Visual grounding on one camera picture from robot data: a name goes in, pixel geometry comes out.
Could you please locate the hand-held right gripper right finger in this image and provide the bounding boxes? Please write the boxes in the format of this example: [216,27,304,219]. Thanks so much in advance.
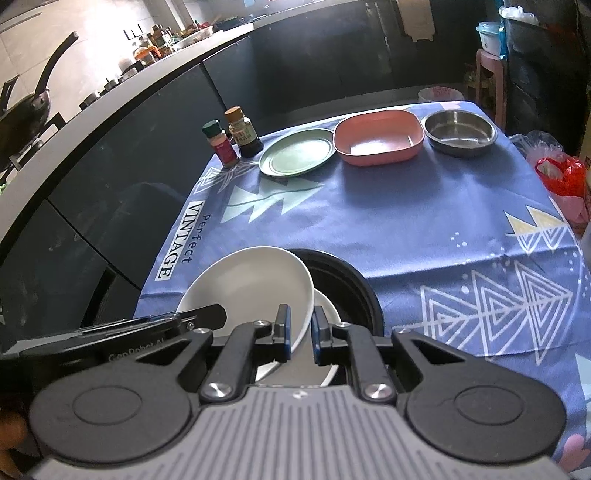
[311,305,467,402]

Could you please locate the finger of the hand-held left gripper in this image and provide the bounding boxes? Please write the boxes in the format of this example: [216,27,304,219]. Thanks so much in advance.
[134,304,228,331]

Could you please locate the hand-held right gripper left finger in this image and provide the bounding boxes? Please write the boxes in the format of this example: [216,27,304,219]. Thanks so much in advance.
[134,304,293,402]

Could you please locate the small white plate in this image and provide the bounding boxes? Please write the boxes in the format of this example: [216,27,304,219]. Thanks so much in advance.
[255,288,343,388]

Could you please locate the large white plate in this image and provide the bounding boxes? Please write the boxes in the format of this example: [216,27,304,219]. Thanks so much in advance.
[176,246,315,352]

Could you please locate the black bowl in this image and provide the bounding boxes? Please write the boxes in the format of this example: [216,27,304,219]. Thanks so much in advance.
[287,248,385,342]

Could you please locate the green round plate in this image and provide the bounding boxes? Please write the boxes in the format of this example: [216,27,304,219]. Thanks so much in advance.
[259,128,337,177]

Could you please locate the pink square bowl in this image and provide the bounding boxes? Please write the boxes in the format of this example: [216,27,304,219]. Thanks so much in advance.
[333,109,426,167]

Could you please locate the stainless steel bowl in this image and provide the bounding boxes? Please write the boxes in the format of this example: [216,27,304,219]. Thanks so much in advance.
[422,110,498,158]

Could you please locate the blue printed tablecloth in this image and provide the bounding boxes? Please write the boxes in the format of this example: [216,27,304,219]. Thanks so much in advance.
[133,99,591,480]

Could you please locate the green cap spice bottle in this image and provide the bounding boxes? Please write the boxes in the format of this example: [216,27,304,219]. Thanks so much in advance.
[202,119,240,168]

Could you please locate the dark kitchen cabinets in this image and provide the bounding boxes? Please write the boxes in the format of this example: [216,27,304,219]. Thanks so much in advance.
[0,0,481,352]

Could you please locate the brown cap sauce bottle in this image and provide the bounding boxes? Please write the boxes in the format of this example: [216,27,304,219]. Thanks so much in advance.
[224,106,264,158]

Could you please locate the black frying pan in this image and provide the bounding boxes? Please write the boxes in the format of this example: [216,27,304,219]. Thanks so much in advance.
[0,31,80,172]

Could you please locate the grey kitchen countertop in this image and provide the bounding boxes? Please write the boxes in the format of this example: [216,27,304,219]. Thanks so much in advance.
[0,18,259,241]

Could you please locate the white lined trash bin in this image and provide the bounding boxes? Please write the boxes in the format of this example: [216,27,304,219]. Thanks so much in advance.
[418,85,463,106]

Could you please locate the white food tray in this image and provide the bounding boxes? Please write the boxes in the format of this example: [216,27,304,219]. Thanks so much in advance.
[173,27,216,49]

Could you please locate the pink plastic bag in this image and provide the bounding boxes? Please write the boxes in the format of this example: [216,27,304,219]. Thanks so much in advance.
[551,189,591,229]

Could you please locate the red plastic bag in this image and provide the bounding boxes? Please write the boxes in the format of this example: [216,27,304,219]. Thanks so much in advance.
[534,156,588,197]

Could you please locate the clear plastic bag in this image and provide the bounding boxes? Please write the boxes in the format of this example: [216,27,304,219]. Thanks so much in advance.
[513,130,566,162]

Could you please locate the pink plastic stool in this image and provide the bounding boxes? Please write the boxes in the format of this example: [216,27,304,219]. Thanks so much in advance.
[475,48,509,131]

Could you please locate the white plastic board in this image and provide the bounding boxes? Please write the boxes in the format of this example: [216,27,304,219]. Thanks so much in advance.
[396,0,437,43]

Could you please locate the white container teal lid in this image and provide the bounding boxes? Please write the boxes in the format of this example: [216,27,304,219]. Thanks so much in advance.
[476,21,505,52]

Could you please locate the dark storage cabinet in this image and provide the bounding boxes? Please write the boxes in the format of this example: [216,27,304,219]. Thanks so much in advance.
[501,4,591,137]

